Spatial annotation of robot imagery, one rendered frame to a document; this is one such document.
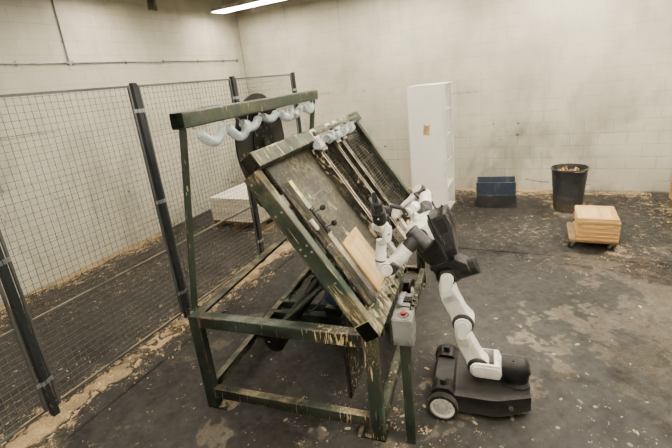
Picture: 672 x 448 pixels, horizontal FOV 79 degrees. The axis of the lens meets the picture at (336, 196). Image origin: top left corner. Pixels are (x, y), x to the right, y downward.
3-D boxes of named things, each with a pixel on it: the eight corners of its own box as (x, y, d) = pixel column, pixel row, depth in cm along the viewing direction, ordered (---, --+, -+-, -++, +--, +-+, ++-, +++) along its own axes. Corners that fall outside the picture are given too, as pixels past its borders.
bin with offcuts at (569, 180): (588, 214, 597) (591, 171, 580) (549, 212, 620) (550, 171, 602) (585, 203, 641) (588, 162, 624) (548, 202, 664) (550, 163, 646)
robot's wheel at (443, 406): (446, 420, 281) (464, 404, 273) (446, 426, 276) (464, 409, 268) (422, 402, 283) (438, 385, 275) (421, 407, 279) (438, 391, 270)
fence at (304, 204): (372, 301, 265) (376, 299, 263) (283, 184, 260) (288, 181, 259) (373, 297, 270) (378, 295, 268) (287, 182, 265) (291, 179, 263)
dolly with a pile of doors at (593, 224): (619, 253, 474) (622, 220, 463) (567, 249, 498) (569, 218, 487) (611, 233, 527) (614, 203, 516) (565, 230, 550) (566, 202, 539)
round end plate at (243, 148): (251, 201, 315) (233, 96, 293) (244, 201, 317) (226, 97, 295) (294, 176, 387) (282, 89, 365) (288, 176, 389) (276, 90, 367)
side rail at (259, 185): (354, 327, 245) (368, 320, 240) (243, 181, 240) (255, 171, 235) (357, 322, 251) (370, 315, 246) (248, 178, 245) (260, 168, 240)
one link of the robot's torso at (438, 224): (467, 239, 281) (445, 194, 276) (466, 261, 250) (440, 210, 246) (428, 253, 293) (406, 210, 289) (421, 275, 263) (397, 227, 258)
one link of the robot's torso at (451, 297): (477, 319, 287) (457, 260, 279) (476, 334, 271) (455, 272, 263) (455, 322, 293) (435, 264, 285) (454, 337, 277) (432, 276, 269)
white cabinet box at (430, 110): (448, 213, 664) (444, 83, 608) (413, 211, 690) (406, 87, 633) (455, 201, 716) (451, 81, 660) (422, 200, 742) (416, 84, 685)
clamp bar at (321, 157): (390, 260, 319) (415, 246, 308) (299, 138, 313) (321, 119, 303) (392, 255, 328) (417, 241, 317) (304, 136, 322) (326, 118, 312)
